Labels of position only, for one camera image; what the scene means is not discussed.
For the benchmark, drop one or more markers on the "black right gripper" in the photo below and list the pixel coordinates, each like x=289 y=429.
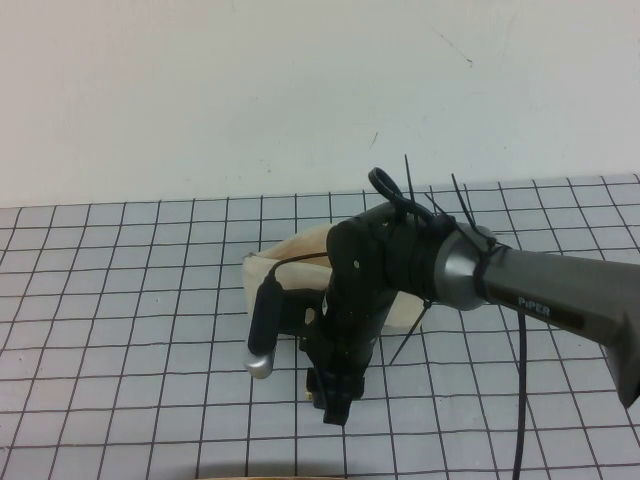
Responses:
x=345 y=335

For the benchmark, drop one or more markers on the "cream fabric pencil case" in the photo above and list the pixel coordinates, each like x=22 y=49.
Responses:
x=300 y=250

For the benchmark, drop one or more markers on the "grey right Piper robot arm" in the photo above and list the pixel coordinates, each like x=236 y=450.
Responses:
x=525 y=280

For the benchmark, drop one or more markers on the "black zip tie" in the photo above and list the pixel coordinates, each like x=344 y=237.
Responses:
x=410 y=185
x=410 y=335
x=467 y=210

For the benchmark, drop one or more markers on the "blue grid tablecloth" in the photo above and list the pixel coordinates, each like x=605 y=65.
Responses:
x=125 y=350

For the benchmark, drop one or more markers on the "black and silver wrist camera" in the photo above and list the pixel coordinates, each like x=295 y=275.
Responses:
x=265 y=325

